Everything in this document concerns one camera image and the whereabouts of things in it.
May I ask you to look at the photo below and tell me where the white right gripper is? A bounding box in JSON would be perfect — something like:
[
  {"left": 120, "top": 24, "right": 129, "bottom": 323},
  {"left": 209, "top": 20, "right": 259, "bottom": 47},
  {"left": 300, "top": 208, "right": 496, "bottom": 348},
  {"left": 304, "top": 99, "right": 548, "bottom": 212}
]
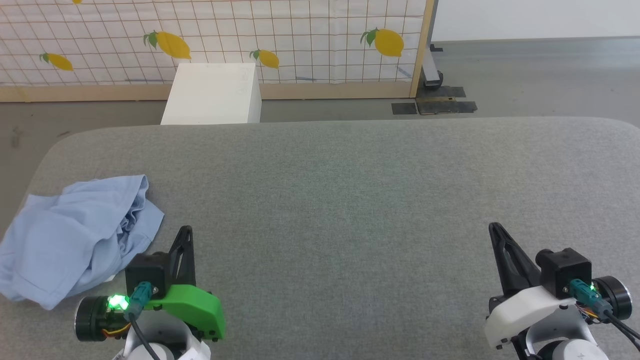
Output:
[{"left": 484, "top": 222, "right": 577, "bottom": 351}]

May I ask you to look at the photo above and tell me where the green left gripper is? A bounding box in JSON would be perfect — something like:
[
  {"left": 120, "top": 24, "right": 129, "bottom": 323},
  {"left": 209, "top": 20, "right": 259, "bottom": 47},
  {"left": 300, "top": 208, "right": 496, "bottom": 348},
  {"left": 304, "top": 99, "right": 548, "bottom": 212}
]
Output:
[{"left": 142, "top": 225, "right": 227, "bottom": 343}]

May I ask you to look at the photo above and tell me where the light blue cloth garment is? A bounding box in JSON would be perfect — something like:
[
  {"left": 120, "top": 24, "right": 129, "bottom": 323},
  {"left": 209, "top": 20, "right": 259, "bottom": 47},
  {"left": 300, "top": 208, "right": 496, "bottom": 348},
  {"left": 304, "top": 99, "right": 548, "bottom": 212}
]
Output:
[{"left": 0, "top": 174, "right": 165, "bottom": 311}]

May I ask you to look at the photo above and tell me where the white box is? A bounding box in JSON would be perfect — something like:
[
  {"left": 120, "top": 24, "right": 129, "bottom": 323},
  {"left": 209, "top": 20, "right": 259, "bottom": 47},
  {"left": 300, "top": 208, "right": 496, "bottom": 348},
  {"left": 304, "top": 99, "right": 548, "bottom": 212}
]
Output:
[{"left": 160, "top": 62, "right": 263, "bottom": 125}]

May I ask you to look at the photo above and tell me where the large black floor tape patch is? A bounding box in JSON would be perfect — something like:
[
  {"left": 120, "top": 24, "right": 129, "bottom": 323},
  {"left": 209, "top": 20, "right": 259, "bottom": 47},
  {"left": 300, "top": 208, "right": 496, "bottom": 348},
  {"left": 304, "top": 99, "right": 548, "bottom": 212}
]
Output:
[{"left": 416, "top": 97, "right": 478, "bottom": 116}]

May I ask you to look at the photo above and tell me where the dark floor tape strip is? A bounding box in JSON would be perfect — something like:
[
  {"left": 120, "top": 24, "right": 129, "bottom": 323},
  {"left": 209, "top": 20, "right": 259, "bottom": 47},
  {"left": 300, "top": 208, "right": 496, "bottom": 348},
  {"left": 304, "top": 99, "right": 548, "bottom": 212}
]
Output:
[{"left": 425, "top": 86, "right": 467, "bottom": 99}]

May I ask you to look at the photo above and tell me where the grey metal stand foot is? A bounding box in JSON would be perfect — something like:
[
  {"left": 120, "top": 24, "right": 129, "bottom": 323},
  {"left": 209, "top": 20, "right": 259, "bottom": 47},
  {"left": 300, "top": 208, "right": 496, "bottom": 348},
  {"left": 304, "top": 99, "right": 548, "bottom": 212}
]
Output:
[{"left": 421, "top": 44, "right": 445, "bottom": 91}]

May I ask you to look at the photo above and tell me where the lemon print partition screen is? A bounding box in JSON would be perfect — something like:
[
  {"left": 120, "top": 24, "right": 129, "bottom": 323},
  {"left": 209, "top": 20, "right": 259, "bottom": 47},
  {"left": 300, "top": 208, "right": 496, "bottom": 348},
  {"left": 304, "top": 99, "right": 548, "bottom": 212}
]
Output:
[{"left": 0, "top": 0, "right": 435, "bottom": 103}]

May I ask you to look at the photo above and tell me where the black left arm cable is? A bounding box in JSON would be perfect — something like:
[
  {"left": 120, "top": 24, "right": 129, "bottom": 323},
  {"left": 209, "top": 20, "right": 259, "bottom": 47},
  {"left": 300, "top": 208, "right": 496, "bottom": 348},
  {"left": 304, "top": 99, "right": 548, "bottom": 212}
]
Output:
[{"left": 124, "top": 281, "right": 162, "bottom": 360}]

